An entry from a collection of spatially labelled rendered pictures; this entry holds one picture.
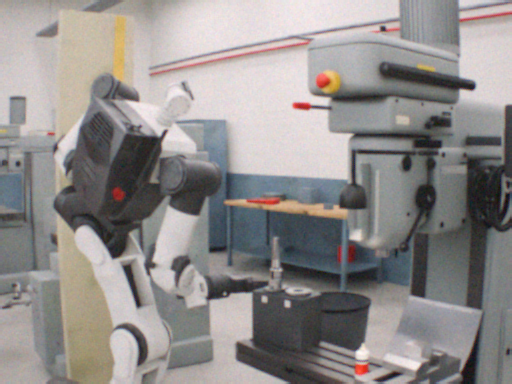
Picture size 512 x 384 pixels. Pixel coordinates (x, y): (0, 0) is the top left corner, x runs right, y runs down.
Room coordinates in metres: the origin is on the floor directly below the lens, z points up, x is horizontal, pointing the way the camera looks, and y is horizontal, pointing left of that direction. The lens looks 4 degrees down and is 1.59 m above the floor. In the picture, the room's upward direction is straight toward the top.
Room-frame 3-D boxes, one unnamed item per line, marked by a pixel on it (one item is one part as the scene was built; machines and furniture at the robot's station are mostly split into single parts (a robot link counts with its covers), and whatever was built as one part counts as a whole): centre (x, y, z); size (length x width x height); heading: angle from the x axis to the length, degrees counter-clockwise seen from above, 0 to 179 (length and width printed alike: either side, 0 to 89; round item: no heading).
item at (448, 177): (1.80, -0.51, 1.47); 0.24 x 0.19 x 0.26; 40
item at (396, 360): (1.52, -0.41, 0.99); 0.12 x 0.06 x 0.04; 37
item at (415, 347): (1.56, -0.45, 1.01); 0.06 x 0.05 x 0.06; 37
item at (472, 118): (1.99, -0.74, 1.66); 0.80 x 0.23 x 0.20; 130
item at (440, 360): (1.54, -0.43, 0.96); 0.35 x 0.15 x 0.11; 127
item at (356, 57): (1.68, -0.37, 1.81); 0.47 x 0.26 x 0.16; 130
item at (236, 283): (1.94, 0.10, 1.13); 0.13 x 0.12 x 0.10; 35
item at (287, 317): (2.02, -0.09, 1.00); 0.22 x 0.12 x 0.20; 49
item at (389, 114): (1.70, -0.39, 1.68); 0.34 x 0.24 x 0.10; 130
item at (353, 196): (1.46, -0.23, 1.47); 0.07 x 0.07 x 0.06
